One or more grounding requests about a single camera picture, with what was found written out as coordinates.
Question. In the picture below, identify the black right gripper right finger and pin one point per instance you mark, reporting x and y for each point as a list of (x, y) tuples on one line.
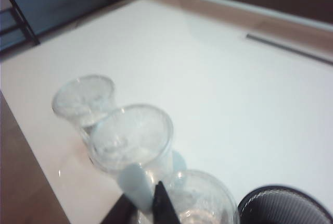
[(164, 208)]

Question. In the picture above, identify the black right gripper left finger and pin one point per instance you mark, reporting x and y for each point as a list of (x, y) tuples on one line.
[(119, 213)]

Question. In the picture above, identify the black mesh pen holder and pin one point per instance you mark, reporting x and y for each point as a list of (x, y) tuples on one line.
[(283, 208)]

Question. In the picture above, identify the small clear plastic cup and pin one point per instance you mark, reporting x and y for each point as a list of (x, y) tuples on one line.
[(200, 198)]

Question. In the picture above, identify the tall clear plastic cup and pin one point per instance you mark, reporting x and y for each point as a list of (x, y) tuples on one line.
[(130, 135)]

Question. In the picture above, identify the clear cup with white label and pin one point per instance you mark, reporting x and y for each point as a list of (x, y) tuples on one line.
[(80, 99)]

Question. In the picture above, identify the black metal frame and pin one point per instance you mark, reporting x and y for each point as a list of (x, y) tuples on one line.
[(23, 18)]

